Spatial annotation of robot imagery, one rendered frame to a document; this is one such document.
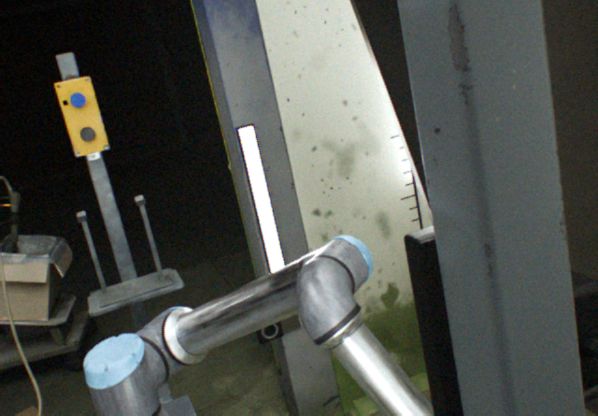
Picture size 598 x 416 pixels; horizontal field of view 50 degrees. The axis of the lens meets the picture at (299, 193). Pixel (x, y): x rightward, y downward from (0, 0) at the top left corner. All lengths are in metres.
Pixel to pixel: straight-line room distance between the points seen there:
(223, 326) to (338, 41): 1.22
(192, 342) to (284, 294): 0.33
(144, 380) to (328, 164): 1.12
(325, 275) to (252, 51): 1.17
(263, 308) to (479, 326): 1.15
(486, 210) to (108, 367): 1.36
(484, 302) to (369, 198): 2.16
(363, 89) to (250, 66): 0.44
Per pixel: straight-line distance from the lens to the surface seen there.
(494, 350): 0.34
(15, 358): 3.90
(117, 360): 1.60
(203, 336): 1.62
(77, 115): 2.32
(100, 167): 2.40
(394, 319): 2.67
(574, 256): 1.55
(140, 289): 2.34
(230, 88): 2.24
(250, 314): 1.50
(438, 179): 0.33
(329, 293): 1.25
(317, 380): 2.62
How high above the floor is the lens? 1.56
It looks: 14 degrees down
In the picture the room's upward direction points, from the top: 12 degrees counter-clockwise
